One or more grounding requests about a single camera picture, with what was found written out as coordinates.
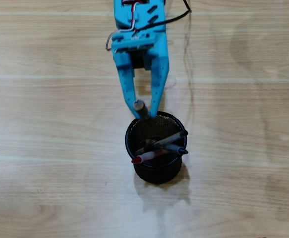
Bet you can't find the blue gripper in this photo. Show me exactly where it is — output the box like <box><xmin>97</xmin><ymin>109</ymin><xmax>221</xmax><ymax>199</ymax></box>
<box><xmin>113</xmin><ymin>29</ymin><xmax>170</xmax><ymax>119</ymax></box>

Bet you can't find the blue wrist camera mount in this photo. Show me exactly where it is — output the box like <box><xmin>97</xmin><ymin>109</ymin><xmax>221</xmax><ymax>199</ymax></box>
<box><xmin>111</xmin><ymin>32</ymin><xmax>158</xmax><ymax>54</ymax></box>

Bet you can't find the clear gel pen black grip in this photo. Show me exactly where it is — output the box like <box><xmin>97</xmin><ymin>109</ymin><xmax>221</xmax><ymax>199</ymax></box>
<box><xmin>135</xmin><ymin>129</ymin><xmax>189</xmax><ymax>156</ymax></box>

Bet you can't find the black pen grey grip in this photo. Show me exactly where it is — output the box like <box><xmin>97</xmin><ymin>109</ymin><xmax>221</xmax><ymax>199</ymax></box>
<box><xmin>144</xmin><ymin>138</ymin><xmax>189</xmax><ymax>155</ymax></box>

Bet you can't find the black retractable pen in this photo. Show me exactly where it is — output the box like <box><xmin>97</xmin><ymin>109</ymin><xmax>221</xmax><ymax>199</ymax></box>
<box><xmin>133</xmin><ymin>99</ymin><xmax>153</xmax><ymax>123</ymax></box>

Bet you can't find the black mesh pen holder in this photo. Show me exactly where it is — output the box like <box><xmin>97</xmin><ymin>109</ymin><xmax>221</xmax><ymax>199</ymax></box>
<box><xmin>124</xmin><ymin>111</ymin><xmax>188</xmax><ymax>184</ymax></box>

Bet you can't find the red white servo wire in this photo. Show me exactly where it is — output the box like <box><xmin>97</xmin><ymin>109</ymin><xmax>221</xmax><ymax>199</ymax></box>
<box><xmin>106</xmin><ymin>0</ymin><xmax>145</xmax><ymax>52</ymax></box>

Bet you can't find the red pen white grip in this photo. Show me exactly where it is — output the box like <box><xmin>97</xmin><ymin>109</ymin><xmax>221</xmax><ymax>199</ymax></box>
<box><xmin>131</xmin><ymin>150</ymin><xmax>170</xmax><ymax>164</ymax></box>

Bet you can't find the black camera cable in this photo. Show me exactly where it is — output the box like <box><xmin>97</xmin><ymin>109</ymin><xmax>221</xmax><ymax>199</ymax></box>
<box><xmin>134</xmin><ymin>0</ymin><xmax>192</xmax><ymax>34</ymax></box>

